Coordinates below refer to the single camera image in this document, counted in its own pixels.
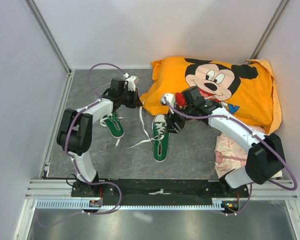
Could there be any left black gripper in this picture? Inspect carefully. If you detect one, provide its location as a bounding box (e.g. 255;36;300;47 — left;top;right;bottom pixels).
119;87;143;109

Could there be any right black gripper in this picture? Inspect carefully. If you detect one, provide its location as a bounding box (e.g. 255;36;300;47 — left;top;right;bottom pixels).
164;101;194;135

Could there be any green sneaker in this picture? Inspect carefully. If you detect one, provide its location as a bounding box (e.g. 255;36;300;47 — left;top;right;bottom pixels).
152;114;170;162
104;111;125;139

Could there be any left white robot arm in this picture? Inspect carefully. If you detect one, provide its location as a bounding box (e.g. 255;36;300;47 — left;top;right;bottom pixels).
56;75;143;197

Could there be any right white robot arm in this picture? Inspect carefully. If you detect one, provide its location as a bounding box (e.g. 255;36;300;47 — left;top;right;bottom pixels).
160;86;286;197

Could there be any pink patterned cloth bag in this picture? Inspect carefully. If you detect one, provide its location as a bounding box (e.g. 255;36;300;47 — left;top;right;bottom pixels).
213;125;281;180

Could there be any orange Mickey Mouse pillow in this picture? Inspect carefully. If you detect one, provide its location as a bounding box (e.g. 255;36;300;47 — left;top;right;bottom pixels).
140;56;282;134

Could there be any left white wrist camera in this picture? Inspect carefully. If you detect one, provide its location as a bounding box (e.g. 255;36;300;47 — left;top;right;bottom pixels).
124;75;139;92

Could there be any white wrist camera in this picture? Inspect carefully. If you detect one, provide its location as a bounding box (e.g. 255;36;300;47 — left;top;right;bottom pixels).
160;93;176;114
124;75;139;92

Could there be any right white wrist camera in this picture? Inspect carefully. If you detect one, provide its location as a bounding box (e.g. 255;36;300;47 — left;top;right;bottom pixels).
160;93;176;114

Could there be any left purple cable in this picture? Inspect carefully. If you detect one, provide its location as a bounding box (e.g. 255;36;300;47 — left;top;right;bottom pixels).
34;62;130;228

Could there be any purple cable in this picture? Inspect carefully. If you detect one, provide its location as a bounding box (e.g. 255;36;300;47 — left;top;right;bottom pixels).
34;62;130;228
162;96;298;217

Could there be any white slotted cable duct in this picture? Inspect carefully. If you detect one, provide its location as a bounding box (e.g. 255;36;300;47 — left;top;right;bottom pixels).
35;199;230;211

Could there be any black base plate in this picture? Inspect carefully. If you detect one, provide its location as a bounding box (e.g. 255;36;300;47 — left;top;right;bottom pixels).
71;178;249;205

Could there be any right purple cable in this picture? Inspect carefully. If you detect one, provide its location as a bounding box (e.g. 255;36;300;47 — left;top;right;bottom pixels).
162;96;298;217

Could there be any aluminium frame rail front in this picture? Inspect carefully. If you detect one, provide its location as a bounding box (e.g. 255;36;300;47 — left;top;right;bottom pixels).
25;179;298;201

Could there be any right aluminium corner post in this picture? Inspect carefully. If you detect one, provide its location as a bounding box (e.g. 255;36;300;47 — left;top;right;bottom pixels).
250;0;291;59

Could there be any aluminium corner post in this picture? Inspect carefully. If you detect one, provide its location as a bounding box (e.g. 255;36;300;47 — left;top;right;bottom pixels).
25;0;72;76
250;0;291;59

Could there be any left aluminium corner post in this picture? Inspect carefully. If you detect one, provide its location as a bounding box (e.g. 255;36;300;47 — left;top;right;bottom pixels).
25;0;72;76

